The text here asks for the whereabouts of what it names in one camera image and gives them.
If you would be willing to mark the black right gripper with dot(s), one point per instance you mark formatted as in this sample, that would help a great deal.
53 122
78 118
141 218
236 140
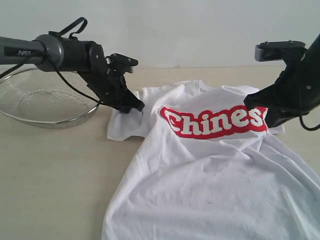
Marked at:
295 95

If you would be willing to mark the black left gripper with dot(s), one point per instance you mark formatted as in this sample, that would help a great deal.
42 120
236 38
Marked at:
112 91

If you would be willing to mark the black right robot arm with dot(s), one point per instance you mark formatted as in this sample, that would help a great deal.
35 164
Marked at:
311 59

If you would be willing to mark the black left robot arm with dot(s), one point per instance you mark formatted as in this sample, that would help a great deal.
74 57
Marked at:
53 53

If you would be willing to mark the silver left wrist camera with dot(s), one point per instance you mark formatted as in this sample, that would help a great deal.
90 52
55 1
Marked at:
121 64

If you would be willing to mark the metal wire mesh basket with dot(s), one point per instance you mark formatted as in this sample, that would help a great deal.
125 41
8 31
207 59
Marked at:
44 100

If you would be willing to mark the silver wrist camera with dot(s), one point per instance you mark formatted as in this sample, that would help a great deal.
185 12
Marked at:
121 64
290 52

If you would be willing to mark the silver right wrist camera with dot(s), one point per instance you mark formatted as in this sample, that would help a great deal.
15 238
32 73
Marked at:
290 52

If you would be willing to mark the white t-shirt red logo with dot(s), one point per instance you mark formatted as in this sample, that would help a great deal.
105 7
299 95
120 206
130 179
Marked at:
208 169

